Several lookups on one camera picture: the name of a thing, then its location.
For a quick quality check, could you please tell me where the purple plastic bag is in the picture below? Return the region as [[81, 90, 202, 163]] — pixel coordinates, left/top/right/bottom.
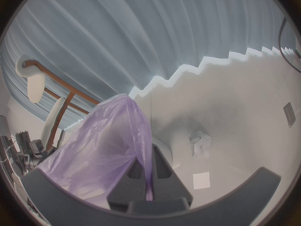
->
[[36, 94, 155, 203]]

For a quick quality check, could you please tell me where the white trash bin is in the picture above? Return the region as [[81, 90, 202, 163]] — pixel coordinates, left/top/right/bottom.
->
[[150, 136, 181, 168]]

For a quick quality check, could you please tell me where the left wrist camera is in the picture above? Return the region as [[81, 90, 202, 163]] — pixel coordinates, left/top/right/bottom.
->
[[30, 139, 47, 155]]

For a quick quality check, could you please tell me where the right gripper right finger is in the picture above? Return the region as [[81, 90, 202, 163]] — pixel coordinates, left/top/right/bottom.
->
[[152, 143, 194, 209]]

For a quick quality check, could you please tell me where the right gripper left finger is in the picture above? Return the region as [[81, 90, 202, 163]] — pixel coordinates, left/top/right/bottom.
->
[[107, 157, 147, 212]]

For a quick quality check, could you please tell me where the white paper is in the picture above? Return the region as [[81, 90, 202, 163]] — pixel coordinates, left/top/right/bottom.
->
[[190, 130, 211, 159]]

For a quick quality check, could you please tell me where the black cable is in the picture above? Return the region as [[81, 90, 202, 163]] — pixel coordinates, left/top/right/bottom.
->
[[279, 17, 301, 73]]

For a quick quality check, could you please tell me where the white cushioned wooden chair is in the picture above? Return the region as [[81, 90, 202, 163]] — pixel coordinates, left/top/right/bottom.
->
[[15, 54, 101, 151]]

